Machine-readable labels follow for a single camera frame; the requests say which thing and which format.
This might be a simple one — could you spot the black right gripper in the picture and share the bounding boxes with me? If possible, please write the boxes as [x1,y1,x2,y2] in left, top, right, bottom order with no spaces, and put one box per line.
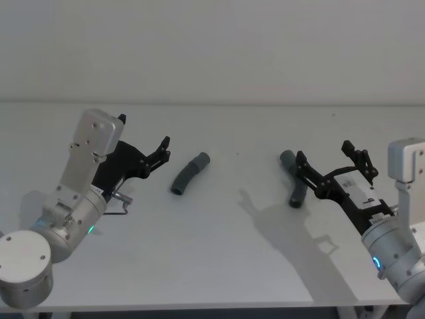
[296,140,398,234]

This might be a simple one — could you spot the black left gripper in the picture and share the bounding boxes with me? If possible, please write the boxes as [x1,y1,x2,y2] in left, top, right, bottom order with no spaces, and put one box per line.
[90,113,172,197]

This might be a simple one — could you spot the grey bent pipe piece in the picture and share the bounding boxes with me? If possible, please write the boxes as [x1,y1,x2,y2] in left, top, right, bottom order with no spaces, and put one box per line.
[279,150,310,209]
[170,152,212,197]

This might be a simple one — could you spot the thin dark cable silver plug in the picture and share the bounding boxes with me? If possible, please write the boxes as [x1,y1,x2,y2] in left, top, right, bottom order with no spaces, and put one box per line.
[105,190,134,217]

